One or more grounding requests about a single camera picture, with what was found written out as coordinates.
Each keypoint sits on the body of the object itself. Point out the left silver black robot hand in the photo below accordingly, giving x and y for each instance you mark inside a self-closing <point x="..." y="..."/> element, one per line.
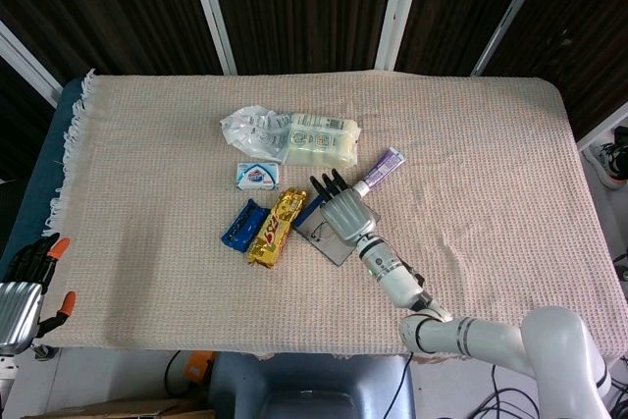
<point x="17" y="311"/>

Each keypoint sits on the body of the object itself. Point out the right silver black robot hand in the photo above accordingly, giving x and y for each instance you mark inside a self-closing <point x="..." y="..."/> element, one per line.
<point x="346" y="215"/>

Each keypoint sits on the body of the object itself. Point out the thin-framed eyeglasses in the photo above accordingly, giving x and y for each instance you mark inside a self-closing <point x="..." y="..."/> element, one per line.
<point x="321" y="232"/>

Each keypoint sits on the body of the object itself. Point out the gray box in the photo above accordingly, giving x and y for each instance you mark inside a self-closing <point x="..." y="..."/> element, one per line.
<point x="333" y="251"/>

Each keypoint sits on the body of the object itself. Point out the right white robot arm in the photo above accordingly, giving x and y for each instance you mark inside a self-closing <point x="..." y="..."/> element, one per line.
<point x="490" y="335"/>

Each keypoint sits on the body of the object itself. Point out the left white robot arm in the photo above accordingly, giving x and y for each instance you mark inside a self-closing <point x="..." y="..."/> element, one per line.
<point x="6" y="370"/>

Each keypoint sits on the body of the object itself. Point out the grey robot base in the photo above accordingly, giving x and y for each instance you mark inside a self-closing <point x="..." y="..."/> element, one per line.
<point x="314" y="387"/>

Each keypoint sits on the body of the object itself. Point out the white blue soap box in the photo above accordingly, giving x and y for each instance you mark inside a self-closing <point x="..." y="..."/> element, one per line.
<point x="256" y="177"/>

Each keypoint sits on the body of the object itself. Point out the purple white toothpaste tube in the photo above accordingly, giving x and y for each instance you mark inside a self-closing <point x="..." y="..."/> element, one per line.
<point x="382" y="169"/>

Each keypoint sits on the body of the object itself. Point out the gold snack pack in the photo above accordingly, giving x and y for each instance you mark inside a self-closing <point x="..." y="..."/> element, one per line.
<point x="275" y="232"/>

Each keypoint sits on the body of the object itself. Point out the clear bag of pale rolls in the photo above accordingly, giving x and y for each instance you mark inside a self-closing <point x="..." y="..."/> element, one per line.
<point x="314" y="141"/>

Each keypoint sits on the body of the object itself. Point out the blue snack pack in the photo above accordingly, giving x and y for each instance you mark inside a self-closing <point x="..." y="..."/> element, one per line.
<point x="243" y="227"/>

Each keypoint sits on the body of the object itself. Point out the blue padded table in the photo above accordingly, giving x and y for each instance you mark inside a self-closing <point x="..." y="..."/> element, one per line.
<point x="44" y="164"/>

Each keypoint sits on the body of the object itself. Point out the beige waffle tablecloth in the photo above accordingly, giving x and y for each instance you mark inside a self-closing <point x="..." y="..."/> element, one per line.
<point x="196" y="301"/>

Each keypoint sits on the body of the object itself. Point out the orange floor object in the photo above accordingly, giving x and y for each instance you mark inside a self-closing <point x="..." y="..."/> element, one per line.
<point x="198" y="367"/>

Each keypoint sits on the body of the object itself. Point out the white black sneaker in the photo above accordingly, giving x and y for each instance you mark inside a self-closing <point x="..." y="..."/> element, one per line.
<point x="608" y="161"/>

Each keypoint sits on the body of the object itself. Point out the white screen frame post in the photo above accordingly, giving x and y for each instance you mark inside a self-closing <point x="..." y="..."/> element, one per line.
<point x="512" y="12"/>
<point x="211" y="7"/>
<point x="603" y="127"/>
<point x="27" y="63"/>
<point x="400" y="7"/>

